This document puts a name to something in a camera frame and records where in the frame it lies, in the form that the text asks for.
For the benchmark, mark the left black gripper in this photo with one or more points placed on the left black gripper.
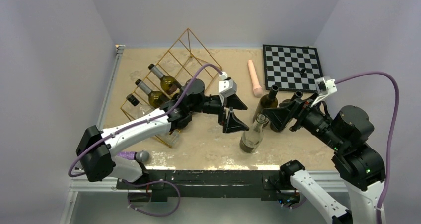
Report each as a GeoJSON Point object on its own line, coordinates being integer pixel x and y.
{"type": "Point", "coordinates": [232, 123]}

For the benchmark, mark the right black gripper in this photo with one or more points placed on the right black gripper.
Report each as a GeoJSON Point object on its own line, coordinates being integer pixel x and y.
{"type": "Point", "coordinates": [280, 115]}

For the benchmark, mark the clear brown-tinted bottle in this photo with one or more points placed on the clear brown-tinted bottle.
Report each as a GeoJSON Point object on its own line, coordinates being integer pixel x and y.
{"type": "Point", "coordinates": [252, 138]}

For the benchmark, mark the dark green wine bottle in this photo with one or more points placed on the dark green wine bottle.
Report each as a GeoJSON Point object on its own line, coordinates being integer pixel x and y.
{"type": "Point", "coordinates": [155, 98]}

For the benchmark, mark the clear glass liquor bottle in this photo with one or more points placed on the clear glass liquor bottle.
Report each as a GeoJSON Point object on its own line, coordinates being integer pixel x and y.
{"type": "Point", "coordinates": [133, 109]}

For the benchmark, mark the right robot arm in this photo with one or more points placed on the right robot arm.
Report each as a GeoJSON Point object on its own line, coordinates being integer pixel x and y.
{"type": "Point", "coordinates": [360, 166]}

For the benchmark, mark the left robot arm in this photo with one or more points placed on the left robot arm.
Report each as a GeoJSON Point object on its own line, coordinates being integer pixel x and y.
{"type": "Point", "coordinates": [98, 150]}

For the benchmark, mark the black chess piece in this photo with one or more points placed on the black chess piece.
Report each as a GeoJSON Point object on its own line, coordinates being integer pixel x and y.
{"type": "Point", "coordinates": [303, 71]}

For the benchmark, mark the black white chessboard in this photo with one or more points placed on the black white chessboard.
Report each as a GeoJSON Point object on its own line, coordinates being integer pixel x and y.
{"type": "Point", "coordinates": [282, 65]}

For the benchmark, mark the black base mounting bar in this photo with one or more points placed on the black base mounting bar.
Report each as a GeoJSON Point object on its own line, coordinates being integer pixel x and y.
{"type": "Point", "coordinates": [266, 185]}

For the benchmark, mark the purple glitter microphone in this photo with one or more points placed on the purple glitter microphone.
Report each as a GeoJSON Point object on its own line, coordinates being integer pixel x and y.
{"type": "Point", "coordinates": [140, 156]}

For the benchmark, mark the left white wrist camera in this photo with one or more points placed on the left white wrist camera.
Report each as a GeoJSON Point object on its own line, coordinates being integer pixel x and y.
{"type": "Point", "coordinates": [227, 87]}

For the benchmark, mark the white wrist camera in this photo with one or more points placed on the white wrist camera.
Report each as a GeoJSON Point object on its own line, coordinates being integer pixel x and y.
{"type": "Point", "coordinates": [325, 87]}
{"type": "Point", "coordinates": [227, 87]}

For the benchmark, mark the pink cylindrical handle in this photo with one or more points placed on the pink cylindrical handle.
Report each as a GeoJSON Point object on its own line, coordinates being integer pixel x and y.
{"type": "Point", "coordinates": [256, 87]}

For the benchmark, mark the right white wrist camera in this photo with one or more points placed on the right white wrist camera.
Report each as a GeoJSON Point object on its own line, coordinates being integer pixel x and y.
{"type": "Point", "coordinates": [325, 87]}

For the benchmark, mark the gold wire wine rack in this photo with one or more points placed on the gold wire wine rack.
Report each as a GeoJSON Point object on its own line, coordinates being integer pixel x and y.
{"type": "Point", "coordinates": [180, 60]}

